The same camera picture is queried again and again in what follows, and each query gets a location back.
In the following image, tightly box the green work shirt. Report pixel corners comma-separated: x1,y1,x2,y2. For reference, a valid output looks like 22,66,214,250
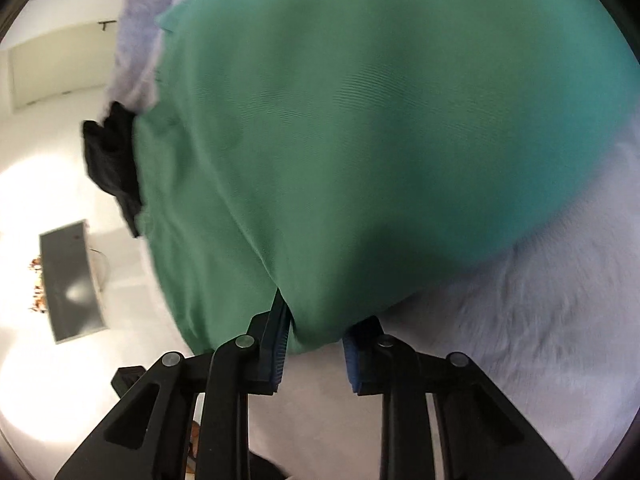
134,0,639,352

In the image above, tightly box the person's left hand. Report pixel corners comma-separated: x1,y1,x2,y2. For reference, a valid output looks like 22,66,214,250
186,420,200,476

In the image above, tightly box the black folded garment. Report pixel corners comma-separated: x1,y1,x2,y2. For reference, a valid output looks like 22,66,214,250
81,102,142,238

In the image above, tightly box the wall mounted television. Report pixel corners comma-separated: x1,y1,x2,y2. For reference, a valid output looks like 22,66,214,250
39,220,106,344

